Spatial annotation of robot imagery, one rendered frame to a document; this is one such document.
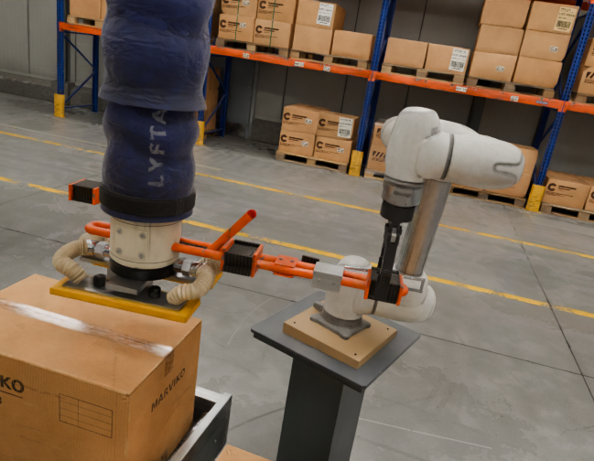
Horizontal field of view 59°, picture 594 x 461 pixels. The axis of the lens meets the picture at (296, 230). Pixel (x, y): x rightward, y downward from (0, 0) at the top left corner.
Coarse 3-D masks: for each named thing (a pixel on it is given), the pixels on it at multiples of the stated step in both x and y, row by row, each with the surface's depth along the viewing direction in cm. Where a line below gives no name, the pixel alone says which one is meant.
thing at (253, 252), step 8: (232, 240) 130; (240, 240) 132; (224, 248) 124; (232, 248) 128; (240, 248) 129; (248, 248) 130; (256, 248) 130; (224, 256) 123; (232, 256) 123; (240, 256) 123; (248, 256) 123; (256, 256) 124; (224, 264) 124; (232, 264) 125; (240, 264) 124; (248, 264) 124; (232, 272) 124; (240, 272) 124; (248, 272) 124
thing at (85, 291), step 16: (64, 288) 123; (80, 288) 123; (96, 288) 124; (144, 288) 128; (160, 288) 124; (96, 304) 122; (112, 304) 121; (128, 304) 121; (144, 304) 122; (160, 304) 122; (192, 304) 125; (176, 320) 120
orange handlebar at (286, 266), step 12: (84, 228) 130; (96, 228) 129; (108, 228) 133; (180, 240) 131; (192, 240) 131; (192, 252) 127; (204, 252) 126; (216, 252) 126; (264, 264) 125; (276, 264) 124; (288, 264) 124; (300, 264) 128; (312, 264) 128; (288, 276) 124; (300, 276) 124; (312, 276) 123; (348, 276) 126; (360, 276) 126; (360, 288) 123
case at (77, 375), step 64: (0, 320) 143; (64, 320) 147; (128, 320) 152; (192, 320) 157; (0, 384) 132; (64, 384) 126; (128, 384) 125; (192, 384) 163; (0, 448) 139; (64, 448) 133; (128, 448) 128
